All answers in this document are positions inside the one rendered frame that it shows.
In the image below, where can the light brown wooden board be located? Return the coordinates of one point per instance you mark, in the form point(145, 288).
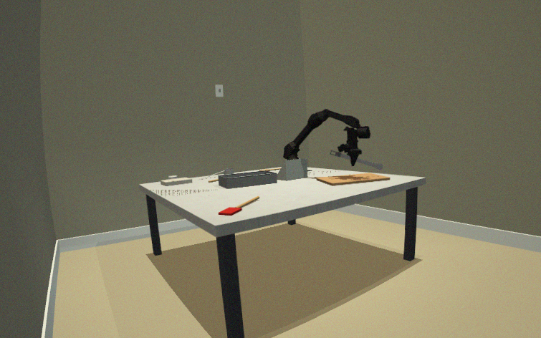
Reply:
point(351, 179)

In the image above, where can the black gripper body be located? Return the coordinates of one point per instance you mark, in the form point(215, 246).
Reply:
point(353, 143)

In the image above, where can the red spatula with wooden handle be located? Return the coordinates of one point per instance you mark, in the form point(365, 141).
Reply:
point(232, 210)

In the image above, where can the grey rectangular roasting tin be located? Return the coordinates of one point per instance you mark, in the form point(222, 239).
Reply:
point(239, 180)

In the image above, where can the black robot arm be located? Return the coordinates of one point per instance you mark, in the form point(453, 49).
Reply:
point(315, 120)

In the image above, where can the beige flat rectangular block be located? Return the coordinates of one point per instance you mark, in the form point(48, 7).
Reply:
point(176, 181)

